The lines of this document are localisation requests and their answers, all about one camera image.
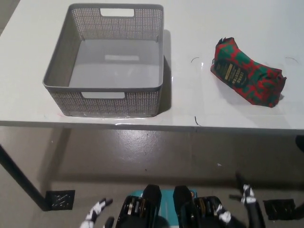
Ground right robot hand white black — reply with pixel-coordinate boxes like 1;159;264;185
215;172;266;228

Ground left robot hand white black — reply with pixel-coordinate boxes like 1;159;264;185
79;197;114;228

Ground red green coffee bean bag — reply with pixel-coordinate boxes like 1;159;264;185
210;37;285;109

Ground robot body black teal blocks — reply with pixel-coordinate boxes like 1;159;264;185
115;184;230;228

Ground black metal table leg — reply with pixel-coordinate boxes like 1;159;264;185
0;144;52;211
295;135;304;152

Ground grey perforated plastic basket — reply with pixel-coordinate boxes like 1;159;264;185
42;3;165;117

